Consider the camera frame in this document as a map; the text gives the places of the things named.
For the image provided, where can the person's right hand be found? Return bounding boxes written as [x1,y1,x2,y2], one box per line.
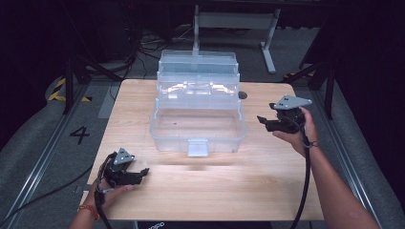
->
[271,106,320,158]

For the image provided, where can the clear plastic storage box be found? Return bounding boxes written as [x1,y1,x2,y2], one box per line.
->
[149,49,248,158]

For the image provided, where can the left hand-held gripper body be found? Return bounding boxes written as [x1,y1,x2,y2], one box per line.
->
[102,147,139,189]

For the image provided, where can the black floor cable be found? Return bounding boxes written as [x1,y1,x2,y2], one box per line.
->
[0,163,94,227]

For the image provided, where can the bundle of black floor cables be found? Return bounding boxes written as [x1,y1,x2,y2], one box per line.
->
[108,22,195,96]

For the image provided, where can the person's left hand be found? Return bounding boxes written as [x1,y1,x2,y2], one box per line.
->
[83,157,136,210]

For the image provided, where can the black tripod stand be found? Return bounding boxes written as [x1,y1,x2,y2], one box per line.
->
[62,53,123,115]
[284,47,338,121]

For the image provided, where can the red bracelet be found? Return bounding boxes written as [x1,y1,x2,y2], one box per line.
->
[77,204,100,221]

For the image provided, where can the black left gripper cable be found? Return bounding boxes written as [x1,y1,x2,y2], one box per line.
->
[94,152,118,229]

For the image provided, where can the yellow black floor tape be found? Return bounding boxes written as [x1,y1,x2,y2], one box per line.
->
[47,76,94,103]

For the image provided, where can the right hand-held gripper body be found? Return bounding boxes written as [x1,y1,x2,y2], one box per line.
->
[267,94,313,135]

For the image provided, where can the white metal desk frame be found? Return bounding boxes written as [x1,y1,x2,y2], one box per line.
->
[189,4,283,75]

